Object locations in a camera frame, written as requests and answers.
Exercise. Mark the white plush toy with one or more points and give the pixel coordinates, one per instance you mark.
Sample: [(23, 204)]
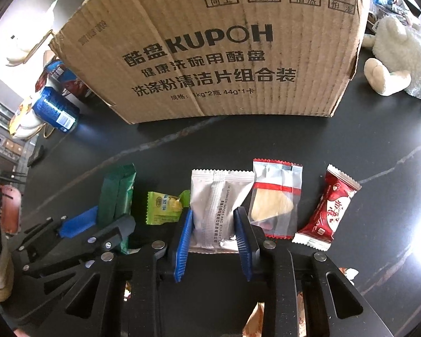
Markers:
[(400, 52)]

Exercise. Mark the round tin of snack packets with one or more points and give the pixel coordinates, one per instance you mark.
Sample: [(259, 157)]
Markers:
[(389, 0)]

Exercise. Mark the brown cardboard box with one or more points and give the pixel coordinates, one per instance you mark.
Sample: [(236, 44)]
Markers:
[(231, 59)]

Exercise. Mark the dark green snack packet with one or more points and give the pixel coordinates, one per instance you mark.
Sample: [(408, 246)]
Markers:
[(117, 189)]

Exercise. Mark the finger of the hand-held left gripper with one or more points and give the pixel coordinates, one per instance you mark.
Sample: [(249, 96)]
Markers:
[(112, 233), (78, 223)]

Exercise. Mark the empty white shell dish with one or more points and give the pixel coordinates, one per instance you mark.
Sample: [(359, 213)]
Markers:
[(38, 28)]

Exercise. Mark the white shell dish of snacks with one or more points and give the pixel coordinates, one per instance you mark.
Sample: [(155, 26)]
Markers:
[(24, 123)]

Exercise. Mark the light green snack packet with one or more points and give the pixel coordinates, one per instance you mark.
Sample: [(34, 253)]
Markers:
[(161, 207)]

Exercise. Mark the red candy packet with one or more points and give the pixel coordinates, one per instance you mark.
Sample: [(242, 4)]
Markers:
[(328, 210)]

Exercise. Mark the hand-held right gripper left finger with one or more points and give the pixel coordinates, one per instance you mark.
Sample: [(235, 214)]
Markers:
[(181, 245)]

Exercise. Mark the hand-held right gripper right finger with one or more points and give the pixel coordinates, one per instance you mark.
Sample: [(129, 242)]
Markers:
[(243, 245)]

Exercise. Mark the person's left forearm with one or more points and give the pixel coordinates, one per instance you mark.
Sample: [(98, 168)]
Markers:
[(0, 273)]

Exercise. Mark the reddish brown slotted object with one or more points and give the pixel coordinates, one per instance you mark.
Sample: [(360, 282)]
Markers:
[(11, 210)]

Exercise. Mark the blue snack cup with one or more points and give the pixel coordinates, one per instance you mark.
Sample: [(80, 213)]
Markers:
[(70, 84)]

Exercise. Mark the clear red-striped snack packet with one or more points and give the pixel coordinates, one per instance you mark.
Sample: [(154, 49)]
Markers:
[(273, 196)]

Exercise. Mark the silver foil snack packet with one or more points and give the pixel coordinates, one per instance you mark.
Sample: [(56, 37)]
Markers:
[(214, 210)]

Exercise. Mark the white orange snack packet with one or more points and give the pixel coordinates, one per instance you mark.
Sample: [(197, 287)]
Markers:
[(349, 274)]

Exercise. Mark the blue soda can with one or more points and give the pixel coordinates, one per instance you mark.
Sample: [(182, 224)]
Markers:
[(54, 108)]

